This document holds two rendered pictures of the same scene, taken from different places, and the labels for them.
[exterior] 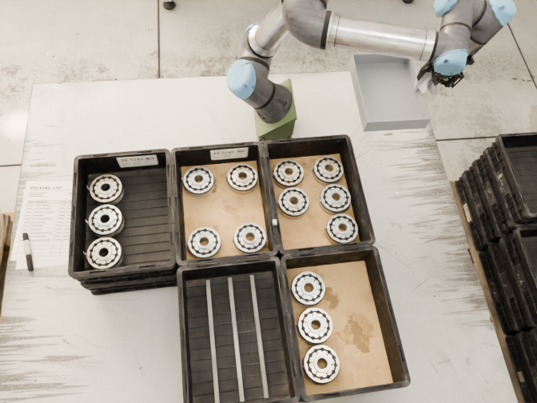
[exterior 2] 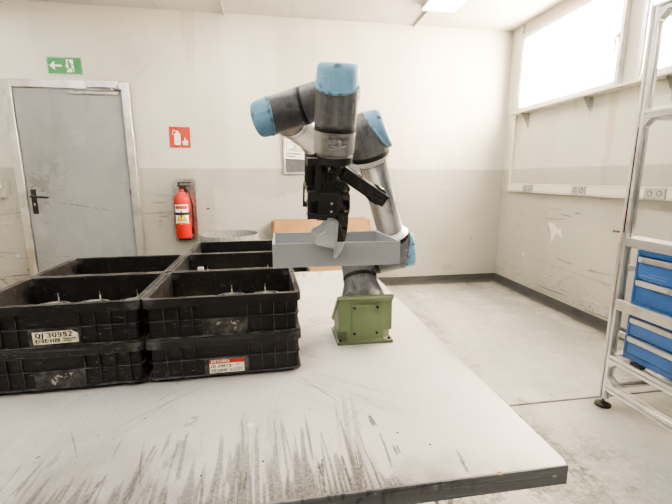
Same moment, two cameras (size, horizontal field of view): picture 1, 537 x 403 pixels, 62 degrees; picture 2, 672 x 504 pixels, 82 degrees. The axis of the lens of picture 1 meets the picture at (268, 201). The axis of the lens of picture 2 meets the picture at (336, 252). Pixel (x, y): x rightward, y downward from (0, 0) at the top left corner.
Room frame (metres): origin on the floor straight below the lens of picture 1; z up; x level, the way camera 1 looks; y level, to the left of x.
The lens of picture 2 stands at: (1.08, -1.22, 1.23)
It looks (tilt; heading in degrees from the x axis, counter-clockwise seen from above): 11 degrees down; 95
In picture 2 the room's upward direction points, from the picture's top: straight up
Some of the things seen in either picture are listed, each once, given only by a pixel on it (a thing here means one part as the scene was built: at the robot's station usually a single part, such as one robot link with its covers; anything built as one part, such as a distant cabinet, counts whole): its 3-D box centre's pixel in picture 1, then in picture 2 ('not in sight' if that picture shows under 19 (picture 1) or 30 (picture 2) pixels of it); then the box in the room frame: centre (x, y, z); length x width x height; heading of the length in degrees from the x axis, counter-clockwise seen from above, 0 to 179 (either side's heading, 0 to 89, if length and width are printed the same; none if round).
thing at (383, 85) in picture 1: (387, 90); (331, 247); (0.99, -0.32, 1.07); 0.27 x 0.20 x 0.05; 14
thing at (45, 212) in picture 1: (49, 221); not in sight; (0.50, 0.74, 0.70); 0.33 x 0.23 x 0.01; 14
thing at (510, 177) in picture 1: (515, 194); not in sight; (1.10, -1.14, 0.37); 0.40 x 0.30 x 0.45; 14
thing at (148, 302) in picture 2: (316, 191); (228, 284); (0.67, -0.15, 0.92); 0.40 x 0.30 x 0.02; 16
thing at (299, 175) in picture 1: (288, 172); not in sight; (0.75, -0.05, 0.86); 0.10 x 0.10 x 0.01
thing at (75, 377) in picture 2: not in sight; (85, 345); (0.28, -0.26, 0.76); 0.40 x 0.30 x 0.12; 16
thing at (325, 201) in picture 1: (336, 197); not in sight; (0.69, -0.22, 0.86); 0.10 x 0.10 x 0.01
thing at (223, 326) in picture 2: (313, 198); (229, 301); (0.67, -0.15, 0.87); 0.40 x 0.30 x 0.11; 16
